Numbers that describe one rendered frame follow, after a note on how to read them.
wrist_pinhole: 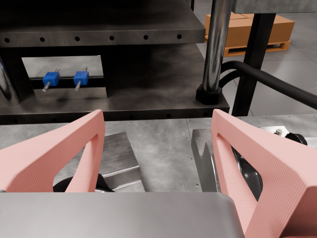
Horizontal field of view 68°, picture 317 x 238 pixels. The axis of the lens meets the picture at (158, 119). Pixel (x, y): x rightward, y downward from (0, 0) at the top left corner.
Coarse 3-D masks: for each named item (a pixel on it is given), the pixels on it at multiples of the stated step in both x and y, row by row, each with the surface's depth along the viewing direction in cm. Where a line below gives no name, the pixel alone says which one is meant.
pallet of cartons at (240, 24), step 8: (208, 16) 348; (232, 16) 346; (240, 16) 345; (248, 16) 345; (208, 24) 352; (232, 24) 312; (240, 24) 312; (248, 24) 312; (280, 24) 318; (288, 24) 321; (208, 32) 356; (232, 32) 307; (240, 32) 309; (248, 32) 312; (272, 32) 322; (280, 32) 325; (288, 32) 328; (232, 40) 313; (240, 40) 316; (272, 40) 329; (280, 40) 333; (288, 40) 336; (232, 48) 320; (272, 48) 345; (280, 48) 345; (224, 56) 324
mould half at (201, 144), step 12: (192, 132) 65; (204, 132) 64; (288, 132) 64; (192, 144) 66; (204, 144) 60; (312, 144) 49; (204, 156) 52; (204, 168) 52; (216, 168) 45; (204, 180) 53; (216, 180) 44
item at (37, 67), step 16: (32, 48) 87; (48, 48) 87; (64, 48) 87; (80, 48) 87; (96, 48) 87; (112, 48) 112; (32, 64) 82; (48, 64) 82; (64, 64) 83; (80, 64) 83; (96, 64) 83; (112, 64) 110; (32, 80) 86; (64, 80) 86; (96, 80) 87; (48, 96) 90; (64, 96) 91; (80, 96) 91; (96, 96) 91
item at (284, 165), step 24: (216, 120) 12; (240, 120) 10; (216, 144) 12; (240, 144) 9; (264, 144) 7; (288, 144) 7; (264, 168) 7; (288, 168) 6; (312, 168) 6; (240, 192) 11; (264, 192) 7; (288, 192) 6; (312, 192) 5; (240, 216) 10; (264, 216) 7; (288, 216) 6; (312, 216) 6
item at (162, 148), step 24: (144, 120) 78; (168, 120) 78; (192, 120) 78; (264, 120) 78; (288, 120) 78; (312, 120) 78; (0, 144) 69; (144, 144) 69; (168, 144) 69; (144, 168) 62; (168, 168) 61; (192, 168) 61
